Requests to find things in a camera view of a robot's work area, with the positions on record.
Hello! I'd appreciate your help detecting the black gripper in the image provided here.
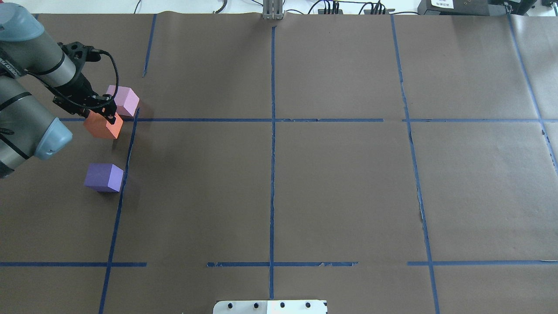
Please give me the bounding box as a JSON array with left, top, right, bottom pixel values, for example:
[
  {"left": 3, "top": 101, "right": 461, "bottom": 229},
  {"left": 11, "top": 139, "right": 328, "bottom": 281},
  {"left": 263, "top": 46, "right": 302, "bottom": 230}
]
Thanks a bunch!
[{"left": 53, "top": 74, "right": 117, "bottom": 124}]

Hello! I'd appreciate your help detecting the orange foam block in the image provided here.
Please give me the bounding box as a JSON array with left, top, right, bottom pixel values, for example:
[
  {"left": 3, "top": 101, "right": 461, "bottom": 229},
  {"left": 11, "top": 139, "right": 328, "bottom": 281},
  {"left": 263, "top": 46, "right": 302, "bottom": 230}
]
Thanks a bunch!
[{"left": 83, "top": 112, "right": 123, "bottom": 140}]

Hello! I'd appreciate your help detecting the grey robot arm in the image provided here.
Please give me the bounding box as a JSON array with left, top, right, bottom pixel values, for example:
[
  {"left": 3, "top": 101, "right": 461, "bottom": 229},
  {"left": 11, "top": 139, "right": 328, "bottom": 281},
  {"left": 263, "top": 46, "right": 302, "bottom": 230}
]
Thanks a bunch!
[{"left": 0, "top": 2, "right": 119, "bottom": 179}]

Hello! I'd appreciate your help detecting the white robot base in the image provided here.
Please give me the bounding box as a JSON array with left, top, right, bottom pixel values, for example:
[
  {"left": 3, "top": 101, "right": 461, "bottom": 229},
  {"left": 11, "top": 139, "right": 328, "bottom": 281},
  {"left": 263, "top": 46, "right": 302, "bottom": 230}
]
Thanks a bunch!
[{"left": 213, "top": 300, "right": 328, "bottom": 314}]

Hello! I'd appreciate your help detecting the pink foam block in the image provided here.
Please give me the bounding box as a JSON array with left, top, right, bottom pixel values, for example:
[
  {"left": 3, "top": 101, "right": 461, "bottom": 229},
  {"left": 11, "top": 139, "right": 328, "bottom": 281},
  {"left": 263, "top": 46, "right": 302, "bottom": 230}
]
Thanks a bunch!
[{"left": 114, "top": 86, "right": 140, "bottom": 117}]

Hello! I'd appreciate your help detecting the purple foam block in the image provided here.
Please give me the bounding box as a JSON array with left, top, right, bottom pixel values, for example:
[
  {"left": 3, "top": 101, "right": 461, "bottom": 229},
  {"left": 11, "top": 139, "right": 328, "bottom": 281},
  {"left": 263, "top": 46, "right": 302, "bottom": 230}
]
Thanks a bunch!
[{"left": 84, "top": 163, "right": 124, "bottom": 193}]

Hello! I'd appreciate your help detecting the black box device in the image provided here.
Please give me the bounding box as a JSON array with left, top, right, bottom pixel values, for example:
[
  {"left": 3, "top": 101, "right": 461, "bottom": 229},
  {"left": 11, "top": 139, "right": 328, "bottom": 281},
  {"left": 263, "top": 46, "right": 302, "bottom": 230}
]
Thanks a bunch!
[{"left": 417, "top": 0, "right": 510, "bottom": 16}]

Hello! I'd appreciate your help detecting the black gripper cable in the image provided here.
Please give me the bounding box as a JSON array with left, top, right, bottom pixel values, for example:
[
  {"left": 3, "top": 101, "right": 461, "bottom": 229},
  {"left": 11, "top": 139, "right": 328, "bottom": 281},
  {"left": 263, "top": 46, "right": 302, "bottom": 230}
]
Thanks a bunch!
[{"left": 26, "top": 49, "right": 120, "bottom": 109}]

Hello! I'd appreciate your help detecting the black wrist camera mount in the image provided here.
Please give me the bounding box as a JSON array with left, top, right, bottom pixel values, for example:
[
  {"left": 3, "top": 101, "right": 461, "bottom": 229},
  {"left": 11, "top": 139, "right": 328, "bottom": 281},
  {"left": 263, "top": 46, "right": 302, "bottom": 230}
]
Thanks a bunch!
[{"left": 57, "top": 41, "right": 102, "bottom": 66}]

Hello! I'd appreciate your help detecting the aluminium frame post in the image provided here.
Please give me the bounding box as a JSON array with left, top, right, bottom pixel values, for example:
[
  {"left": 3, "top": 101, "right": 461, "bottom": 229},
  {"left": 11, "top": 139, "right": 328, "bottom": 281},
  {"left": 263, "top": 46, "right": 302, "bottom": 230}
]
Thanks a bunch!
[{"left": 262, "top": 0, "right": 285, "bottom": 20}]

